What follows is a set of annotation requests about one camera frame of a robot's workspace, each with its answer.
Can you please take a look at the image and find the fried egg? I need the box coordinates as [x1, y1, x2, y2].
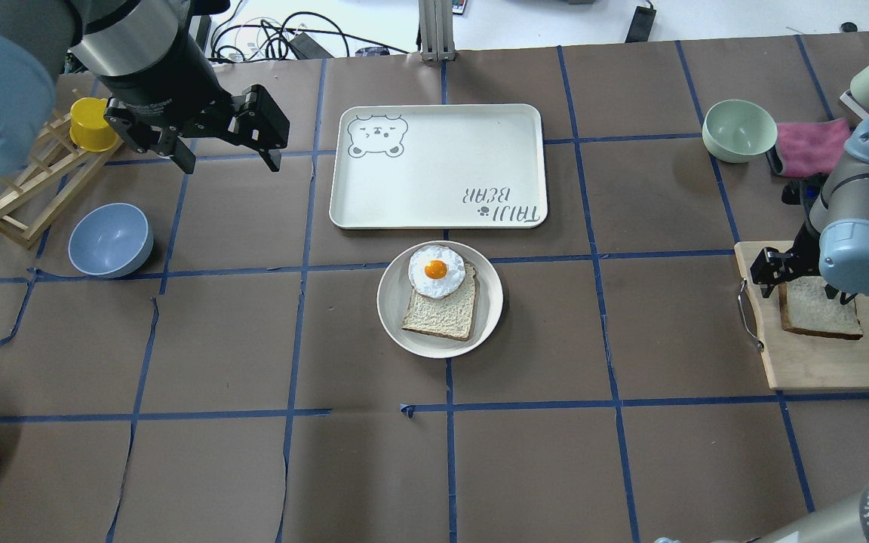
[407, 244, 466, 299]

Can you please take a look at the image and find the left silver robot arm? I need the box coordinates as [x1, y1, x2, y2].
[0, 1, 290, 176]

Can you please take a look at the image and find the white wire cup rack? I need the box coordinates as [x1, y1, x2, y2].
[839, 90, 869, 125]

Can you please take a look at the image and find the blue bowl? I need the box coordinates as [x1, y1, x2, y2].
[66, 202, 154, 279]

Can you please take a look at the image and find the black power adapter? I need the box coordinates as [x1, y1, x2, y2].
[624, 2, 656, 44]

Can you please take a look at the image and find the bread slice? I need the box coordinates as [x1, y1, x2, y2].
[777, 276, 863, 340]
[401, 262, 478, 342]

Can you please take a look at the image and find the bread slice on plate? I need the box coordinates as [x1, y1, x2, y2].
[401, 262, 478, 342]

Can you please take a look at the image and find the yellow cup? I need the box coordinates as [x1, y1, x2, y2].
[69, 97, 120, 152]

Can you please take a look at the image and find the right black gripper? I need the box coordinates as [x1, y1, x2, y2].
[751, 174, 858, 305]

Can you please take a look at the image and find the green bowl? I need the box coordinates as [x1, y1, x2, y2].
[702, 100, 778, 164]

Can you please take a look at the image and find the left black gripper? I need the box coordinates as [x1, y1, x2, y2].
[104, 30, 290, 174]

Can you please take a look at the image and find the aluminium frame post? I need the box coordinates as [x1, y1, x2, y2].
[418, 0, 456, 62]

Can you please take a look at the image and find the cream bear tray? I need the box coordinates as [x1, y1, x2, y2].
[329, 103, 549, 229]

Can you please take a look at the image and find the pink cloth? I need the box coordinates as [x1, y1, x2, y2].
[766, 119, 851, 179]

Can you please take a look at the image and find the cream round plate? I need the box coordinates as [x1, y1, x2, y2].
[376, 241, 504, 358]

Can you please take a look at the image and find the black cable bundle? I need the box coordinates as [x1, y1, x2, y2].
[208, 11, 413, 63]

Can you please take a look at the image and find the wooden rack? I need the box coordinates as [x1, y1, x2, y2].
[0, 110, 123, 250]

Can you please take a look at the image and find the wooden cutting board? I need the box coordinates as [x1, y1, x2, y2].
[734, 241, 869, 391]

